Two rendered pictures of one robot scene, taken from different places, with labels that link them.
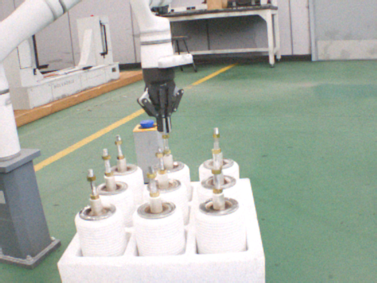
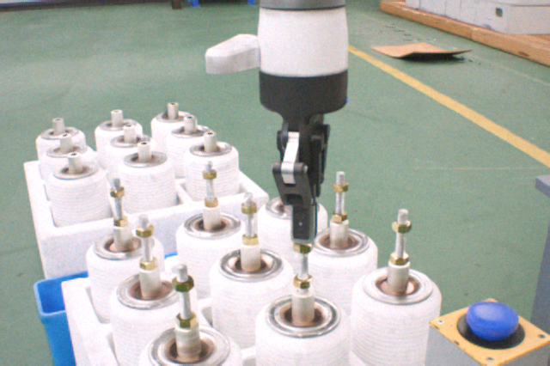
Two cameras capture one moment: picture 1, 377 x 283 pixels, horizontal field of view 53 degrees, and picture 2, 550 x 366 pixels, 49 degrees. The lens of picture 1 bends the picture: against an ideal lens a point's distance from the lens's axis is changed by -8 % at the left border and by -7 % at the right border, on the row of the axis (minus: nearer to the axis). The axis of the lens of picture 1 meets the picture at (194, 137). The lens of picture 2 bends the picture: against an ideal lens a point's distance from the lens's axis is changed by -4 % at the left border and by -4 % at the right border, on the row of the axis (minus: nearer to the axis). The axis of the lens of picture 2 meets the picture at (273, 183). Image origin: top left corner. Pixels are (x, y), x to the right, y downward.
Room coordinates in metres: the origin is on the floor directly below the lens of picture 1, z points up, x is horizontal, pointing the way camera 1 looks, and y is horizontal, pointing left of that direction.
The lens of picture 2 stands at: (1.37, -0.22, 0.60)
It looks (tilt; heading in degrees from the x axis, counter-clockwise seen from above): 22 degrees down; 149
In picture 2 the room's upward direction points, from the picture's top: 1 degrees counter-clockwise
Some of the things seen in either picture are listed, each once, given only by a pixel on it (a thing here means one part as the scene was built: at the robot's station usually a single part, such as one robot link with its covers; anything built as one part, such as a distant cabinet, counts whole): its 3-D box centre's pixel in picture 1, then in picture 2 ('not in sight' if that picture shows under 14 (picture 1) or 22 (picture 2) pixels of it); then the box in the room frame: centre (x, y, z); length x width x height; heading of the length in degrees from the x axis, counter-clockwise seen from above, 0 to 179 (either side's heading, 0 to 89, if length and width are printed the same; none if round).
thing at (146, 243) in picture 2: (217, 160); (146, 247); (0.81, -0.04, 0.30); 0.01 x 0.01 x 0.08; 23
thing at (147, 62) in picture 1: (161, 52); (280, 30); (0.92, 0.05, 0.53); 0.11 x 0.09 x 0.06; 44
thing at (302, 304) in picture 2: (168, 162); (302, 304); (0.93, 0.07, 0.26); 0.02 x 0.02 x 0.03
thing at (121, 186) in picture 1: (111, 188); (338, 242); (0.83, 0.19, 0.25); 0.08 x 0.08 x 0.01
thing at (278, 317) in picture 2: (168, 167); (302, 315); (0.93, 0.07, 0.25); 0.08 x 0.08 x 0.01
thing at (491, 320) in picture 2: (147, 124); (491, 323); (1.11, 0.13, 0.32); 0.04 x 0.04 x 0.02
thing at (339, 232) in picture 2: (110, 182); (339, 233); (0.83, 0.19, 0.26); 0.02 x 0.02 x 0.03
